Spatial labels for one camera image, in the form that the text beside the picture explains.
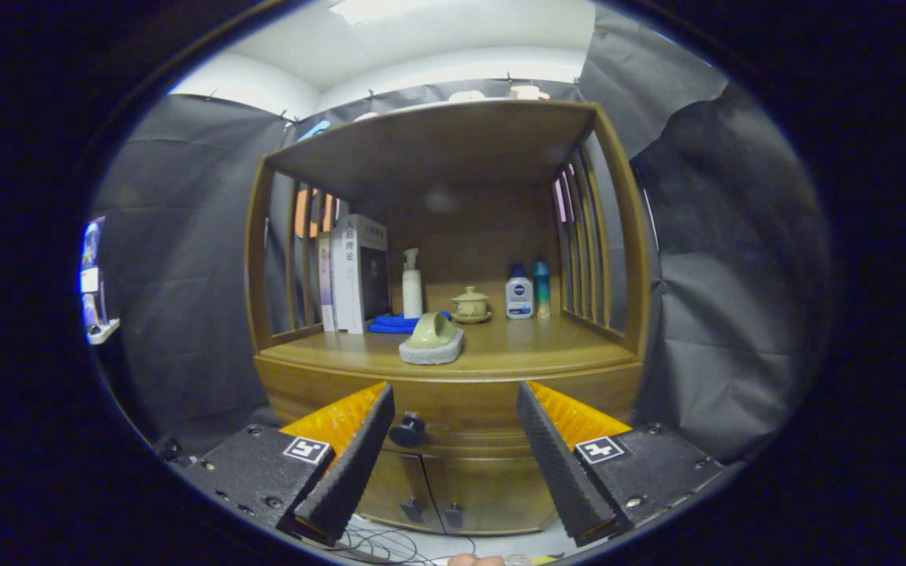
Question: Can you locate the beige lidded ceramic teacup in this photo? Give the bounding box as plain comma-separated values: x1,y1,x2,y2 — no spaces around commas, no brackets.
451,286,493,325

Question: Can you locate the wooden drawer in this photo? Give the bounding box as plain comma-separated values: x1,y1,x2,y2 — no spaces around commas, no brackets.
255,355,644,461

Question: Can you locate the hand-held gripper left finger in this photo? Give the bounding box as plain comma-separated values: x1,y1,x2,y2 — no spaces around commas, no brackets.
170,382,396,547

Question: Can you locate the thin purple book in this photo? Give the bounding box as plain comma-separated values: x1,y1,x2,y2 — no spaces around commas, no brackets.
318,232,337,333

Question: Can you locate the black round drawer knob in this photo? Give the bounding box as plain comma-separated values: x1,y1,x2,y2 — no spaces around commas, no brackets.
389,412,427,449

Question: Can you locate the teal slim bottle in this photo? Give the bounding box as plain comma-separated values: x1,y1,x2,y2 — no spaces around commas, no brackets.
532,259,551,319

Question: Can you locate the white tray stand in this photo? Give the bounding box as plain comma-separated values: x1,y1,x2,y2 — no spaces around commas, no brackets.
85,317,120,347

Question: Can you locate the wooden cabinet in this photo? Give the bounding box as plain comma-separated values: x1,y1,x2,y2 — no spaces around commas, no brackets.
245,98,652,537

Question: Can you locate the wooden cabinet door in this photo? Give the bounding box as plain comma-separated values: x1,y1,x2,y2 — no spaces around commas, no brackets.
422,454,560,535
355,448,446,534

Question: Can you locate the white pump bottle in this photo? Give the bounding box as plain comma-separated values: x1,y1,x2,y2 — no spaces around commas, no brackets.
402,248,425,319

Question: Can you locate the wooden countertop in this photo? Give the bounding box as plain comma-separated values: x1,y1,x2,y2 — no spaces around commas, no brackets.
258,311,639,382

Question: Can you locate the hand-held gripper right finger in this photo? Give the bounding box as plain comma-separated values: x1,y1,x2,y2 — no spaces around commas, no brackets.
516,380,725,547

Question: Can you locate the large white book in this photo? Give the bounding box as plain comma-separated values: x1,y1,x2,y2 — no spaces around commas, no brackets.
331,214,392,335

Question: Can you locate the blue folded cloth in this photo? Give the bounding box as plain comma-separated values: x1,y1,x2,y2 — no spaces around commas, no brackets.
367,311,454,335

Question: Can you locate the pale green handled scrub brush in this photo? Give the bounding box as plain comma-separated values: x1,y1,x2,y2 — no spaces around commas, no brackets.
399,312,466,366

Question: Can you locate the black cables bundle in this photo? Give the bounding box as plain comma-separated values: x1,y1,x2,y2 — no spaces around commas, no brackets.
339,515,477,566

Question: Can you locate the black backdrop cloth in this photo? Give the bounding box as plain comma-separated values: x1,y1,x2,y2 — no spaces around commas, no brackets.
91,8,835,465

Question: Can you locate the computer monitor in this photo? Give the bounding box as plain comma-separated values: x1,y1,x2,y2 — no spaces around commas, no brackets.
79,219,108,331

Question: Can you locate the white blue lotion bottle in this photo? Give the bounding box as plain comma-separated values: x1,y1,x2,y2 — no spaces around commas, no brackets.
505,263,535,320

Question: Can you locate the black device on floor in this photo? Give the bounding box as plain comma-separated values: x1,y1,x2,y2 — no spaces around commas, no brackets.
156,436,210,469

